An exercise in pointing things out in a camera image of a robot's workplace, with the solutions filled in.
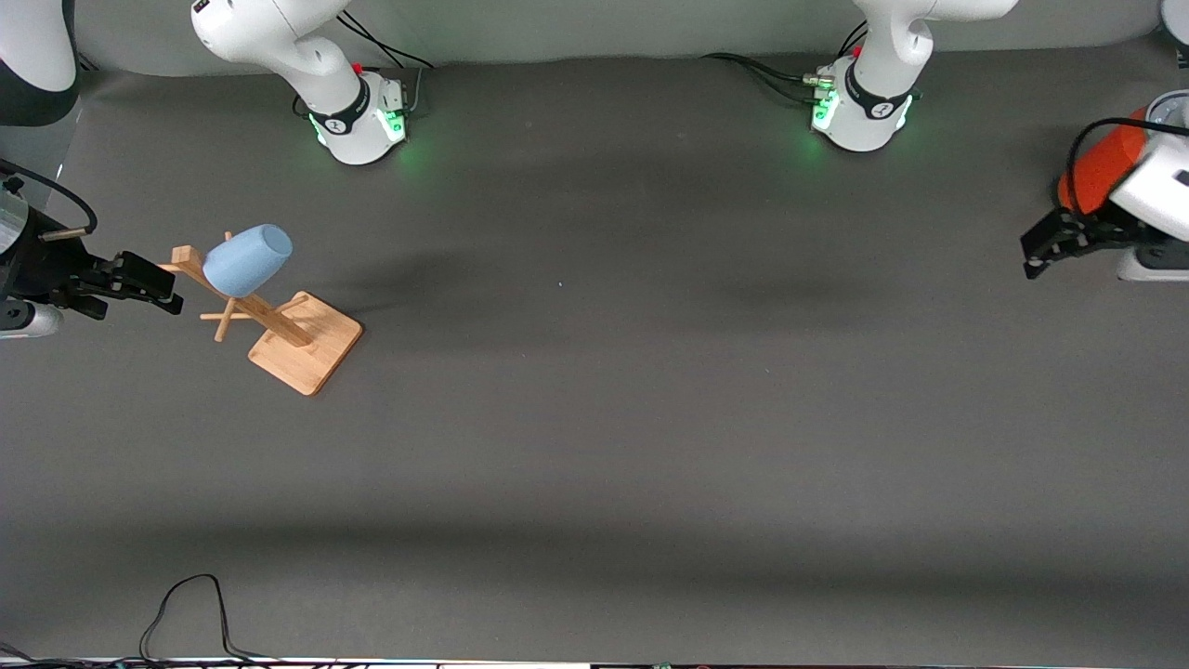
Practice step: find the orange black left gripper body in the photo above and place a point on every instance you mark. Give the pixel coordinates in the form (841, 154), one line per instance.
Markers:
(1089, 229)

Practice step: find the wooden mug rack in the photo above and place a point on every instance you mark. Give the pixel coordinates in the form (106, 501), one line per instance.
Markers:
(307, 348)

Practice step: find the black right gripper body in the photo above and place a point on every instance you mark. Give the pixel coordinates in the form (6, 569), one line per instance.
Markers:
(42, 265)

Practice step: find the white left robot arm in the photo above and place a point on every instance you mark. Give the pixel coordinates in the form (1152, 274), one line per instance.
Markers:
(873, 102)

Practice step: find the light blue plastic cup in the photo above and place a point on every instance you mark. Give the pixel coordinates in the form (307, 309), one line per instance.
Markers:
(246, 260)

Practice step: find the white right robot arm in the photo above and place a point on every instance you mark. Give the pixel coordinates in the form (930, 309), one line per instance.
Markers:
(279, 37)

